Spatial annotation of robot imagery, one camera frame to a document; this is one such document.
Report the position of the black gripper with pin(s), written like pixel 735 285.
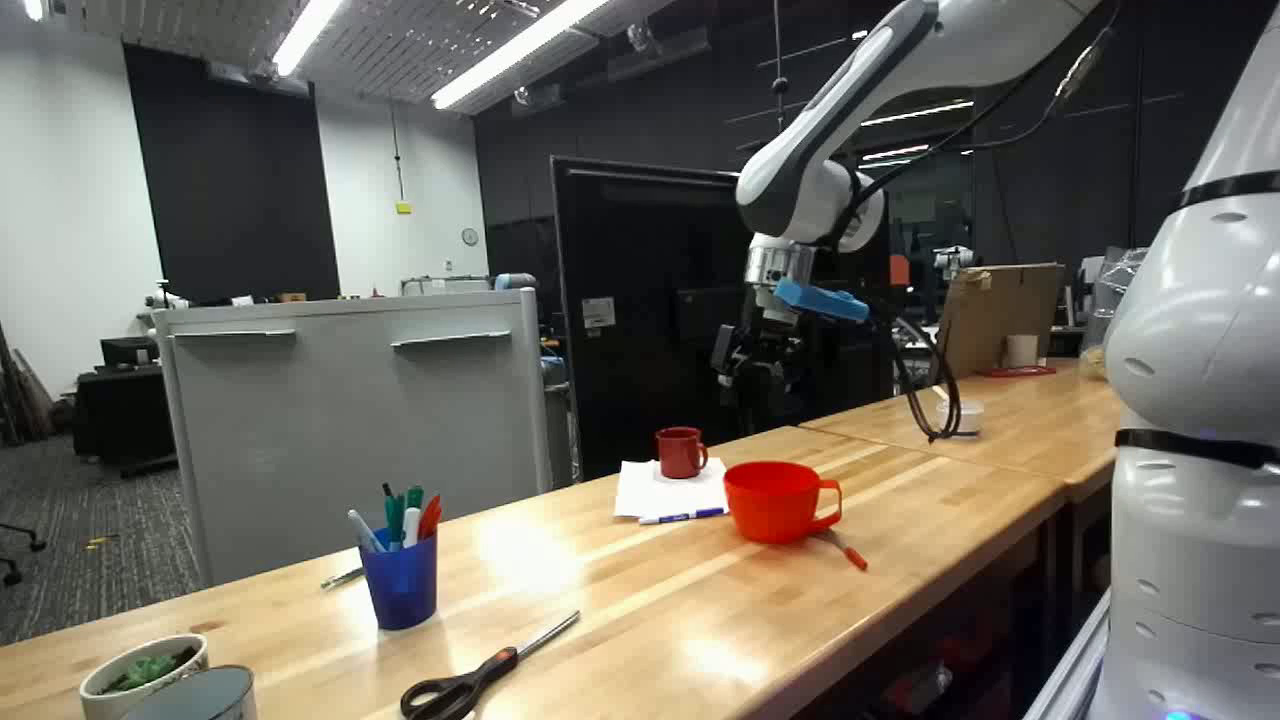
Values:
pixel 755 354

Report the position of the blue and white pen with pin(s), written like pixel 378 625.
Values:
pixel 677 519

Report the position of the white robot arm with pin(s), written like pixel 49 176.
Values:
pixel 1194 349

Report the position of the orange red pen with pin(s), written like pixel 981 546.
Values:
pixel 845 550

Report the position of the blue pen holder cup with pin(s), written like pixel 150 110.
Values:
pixel 401 584

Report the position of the pen on counter edge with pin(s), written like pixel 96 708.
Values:
pixel 344 578

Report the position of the small dark red mug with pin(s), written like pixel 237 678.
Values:
pixel 683 451

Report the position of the black rolling panel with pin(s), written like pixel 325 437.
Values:
pixel 649 273

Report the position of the large orange cup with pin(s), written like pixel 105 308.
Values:
pixel 778 501

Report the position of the white paper sheet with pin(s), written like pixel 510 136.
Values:
pixel 640 491

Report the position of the small white bowl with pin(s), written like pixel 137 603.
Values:
pixel 961 419

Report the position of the cardboard box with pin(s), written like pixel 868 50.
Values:
pixel 991 307

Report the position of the white paper cup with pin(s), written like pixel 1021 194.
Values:
pixel 1021 349

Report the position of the grey metal cabinet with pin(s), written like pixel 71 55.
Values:
pixel 292 415

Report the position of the black display screen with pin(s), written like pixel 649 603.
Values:
pixel 233 182

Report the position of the grey metal tin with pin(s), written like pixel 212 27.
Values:
pixel 217 693

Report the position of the white mug with green contents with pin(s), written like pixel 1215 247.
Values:
pixel 121 680

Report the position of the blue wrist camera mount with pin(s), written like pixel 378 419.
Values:
pixel 822 302

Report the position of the black handled scissors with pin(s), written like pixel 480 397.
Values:
pixel 454 698

